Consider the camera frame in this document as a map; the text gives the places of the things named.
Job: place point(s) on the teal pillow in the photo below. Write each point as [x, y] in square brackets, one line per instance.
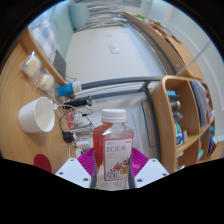
[79, 15]

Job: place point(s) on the white power strip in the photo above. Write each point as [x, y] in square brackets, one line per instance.
[83, 145]

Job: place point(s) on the flat round red coaster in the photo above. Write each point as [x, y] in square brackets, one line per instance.
[42, 161]

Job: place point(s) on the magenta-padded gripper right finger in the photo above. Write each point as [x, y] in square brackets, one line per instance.
[151, 171]

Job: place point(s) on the black charger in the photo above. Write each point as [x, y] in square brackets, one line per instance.
[68, 136]

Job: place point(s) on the grey metal frame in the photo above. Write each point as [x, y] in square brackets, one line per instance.
[116, 81]

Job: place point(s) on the clear drink bottle pink liquid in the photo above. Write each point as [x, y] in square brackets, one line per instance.
[113, 150]

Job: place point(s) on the grey sheer curtain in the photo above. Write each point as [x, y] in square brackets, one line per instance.
[106, 13]

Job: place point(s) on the wooden shelf unit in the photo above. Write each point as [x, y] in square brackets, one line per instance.
[163, 126]

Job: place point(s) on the bed with teal mattress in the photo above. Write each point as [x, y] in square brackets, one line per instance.
[56, 26]

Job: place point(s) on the white cup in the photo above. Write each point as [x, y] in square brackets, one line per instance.
[33, 116]

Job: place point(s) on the long wooden wall shelf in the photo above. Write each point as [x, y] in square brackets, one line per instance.
[176, 46]

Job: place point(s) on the black electric shaver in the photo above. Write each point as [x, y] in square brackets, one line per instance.
[80, 101]

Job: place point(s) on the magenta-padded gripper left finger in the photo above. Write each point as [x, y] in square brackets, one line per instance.
[72, 171]

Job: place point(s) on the wrapped round pastry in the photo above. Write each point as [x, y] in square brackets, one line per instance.
[46, 81]
[31, 65]

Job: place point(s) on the white wall switch plate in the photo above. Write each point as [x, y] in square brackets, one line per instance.
[114, 48]

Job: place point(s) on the blue white tube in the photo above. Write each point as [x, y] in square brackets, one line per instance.
[66, 89]

